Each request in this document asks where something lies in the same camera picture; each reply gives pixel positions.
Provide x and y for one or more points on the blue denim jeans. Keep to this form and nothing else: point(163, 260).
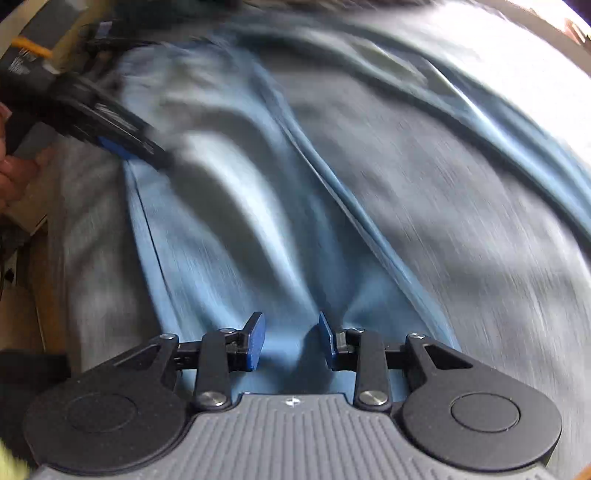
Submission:
point(221, 258)

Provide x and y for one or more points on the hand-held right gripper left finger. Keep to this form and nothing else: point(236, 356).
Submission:
point(255, 341)

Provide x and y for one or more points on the grey fleece blanket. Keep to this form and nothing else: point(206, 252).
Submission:
point(498, 258)

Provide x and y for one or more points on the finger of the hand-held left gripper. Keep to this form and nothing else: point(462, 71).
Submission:
point(117, 147)
point(102, 31)

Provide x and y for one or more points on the person's left hand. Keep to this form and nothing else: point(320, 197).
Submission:
point(16, 177)

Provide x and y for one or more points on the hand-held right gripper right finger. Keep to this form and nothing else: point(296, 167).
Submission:
point(326, 341)

